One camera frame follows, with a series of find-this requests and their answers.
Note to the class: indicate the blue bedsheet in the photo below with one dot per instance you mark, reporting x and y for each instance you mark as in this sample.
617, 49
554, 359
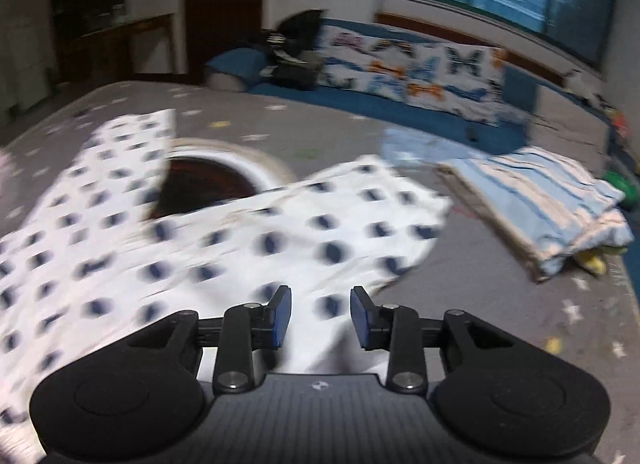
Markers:
350, 108

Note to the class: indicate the blue pillow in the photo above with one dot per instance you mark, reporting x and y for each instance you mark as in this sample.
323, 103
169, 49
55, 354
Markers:
235, 66

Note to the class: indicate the yellow object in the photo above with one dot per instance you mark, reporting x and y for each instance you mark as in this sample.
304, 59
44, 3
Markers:
595, 261

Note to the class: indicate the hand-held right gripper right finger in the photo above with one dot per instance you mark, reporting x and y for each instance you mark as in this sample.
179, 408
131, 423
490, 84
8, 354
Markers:
361, 319

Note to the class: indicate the green object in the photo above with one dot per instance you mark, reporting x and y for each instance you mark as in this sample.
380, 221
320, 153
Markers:
617, 186

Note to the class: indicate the light blue cloth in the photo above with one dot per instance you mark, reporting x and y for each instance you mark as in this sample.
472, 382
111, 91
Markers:
410, 143

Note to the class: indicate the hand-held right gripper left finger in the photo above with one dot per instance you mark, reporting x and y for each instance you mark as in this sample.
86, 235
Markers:
281, 316

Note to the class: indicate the dark wooden door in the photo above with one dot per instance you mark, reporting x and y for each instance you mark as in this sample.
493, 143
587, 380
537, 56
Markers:
220, 8

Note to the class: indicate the white polka dot garment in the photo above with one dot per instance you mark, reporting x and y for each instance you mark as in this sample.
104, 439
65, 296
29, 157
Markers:
250, 244

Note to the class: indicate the black bag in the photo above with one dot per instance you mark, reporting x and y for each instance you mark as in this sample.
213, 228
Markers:
295, 51

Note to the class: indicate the dark wooden shelf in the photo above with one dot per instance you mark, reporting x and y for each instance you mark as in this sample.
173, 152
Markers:
100, 28

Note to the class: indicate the butterfly print quilt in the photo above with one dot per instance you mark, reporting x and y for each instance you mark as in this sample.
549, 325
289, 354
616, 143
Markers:
400, 73

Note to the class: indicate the blue striped folded blanket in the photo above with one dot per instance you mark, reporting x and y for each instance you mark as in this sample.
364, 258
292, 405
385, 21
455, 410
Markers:
540, 199

